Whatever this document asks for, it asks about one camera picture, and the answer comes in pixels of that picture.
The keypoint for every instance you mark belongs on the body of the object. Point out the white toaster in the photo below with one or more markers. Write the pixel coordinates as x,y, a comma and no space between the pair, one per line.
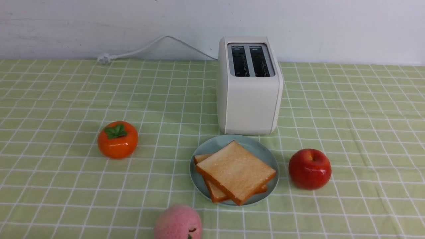
249,86

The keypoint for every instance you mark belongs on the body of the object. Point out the red apple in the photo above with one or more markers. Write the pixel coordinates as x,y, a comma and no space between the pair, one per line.
309,169

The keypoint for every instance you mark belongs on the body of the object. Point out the green checkered tablecloth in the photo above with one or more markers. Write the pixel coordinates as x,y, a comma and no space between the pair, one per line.
56,184

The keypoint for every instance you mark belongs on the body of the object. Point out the pink peach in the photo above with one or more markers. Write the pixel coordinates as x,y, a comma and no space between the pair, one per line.
178,222

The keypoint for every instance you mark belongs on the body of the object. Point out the orange persimmon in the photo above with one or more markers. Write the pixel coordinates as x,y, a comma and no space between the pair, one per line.
118,140

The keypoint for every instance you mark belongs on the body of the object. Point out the light blue plate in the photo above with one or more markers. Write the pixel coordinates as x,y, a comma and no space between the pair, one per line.
252,146

